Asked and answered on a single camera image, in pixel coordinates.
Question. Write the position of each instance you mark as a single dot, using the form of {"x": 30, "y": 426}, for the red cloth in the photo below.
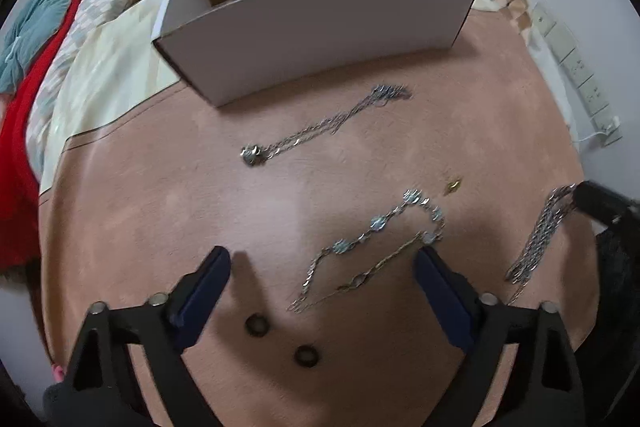
{"x": 20, "y": 142}

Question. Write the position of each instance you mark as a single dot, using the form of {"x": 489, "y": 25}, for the white cardboard box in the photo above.
{"x": 320, "y": 27}

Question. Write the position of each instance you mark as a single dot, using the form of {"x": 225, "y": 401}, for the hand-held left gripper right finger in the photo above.
{"x": 442, "y": 292}

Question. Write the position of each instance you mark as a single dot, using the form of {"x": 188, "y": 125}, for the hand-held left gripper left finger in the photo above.
{"x": 202, "y": 292}

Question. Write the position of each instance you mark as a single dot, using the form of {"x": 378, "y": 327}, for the white wall socket strip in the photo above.
{"x": 575, "y": 62}

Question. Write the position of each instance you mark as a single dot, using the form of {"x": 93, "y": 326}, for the teal cloth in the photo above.
{"x": 45, "y": 2}

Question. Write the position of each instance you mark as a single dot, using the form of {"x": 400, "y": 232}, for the small gold earring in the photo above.
{"x": 454, "y": 185}

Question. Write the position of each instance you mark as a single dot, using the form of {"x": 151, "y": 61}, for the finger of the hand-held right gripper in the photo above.
{"x": 597, "y": 202}

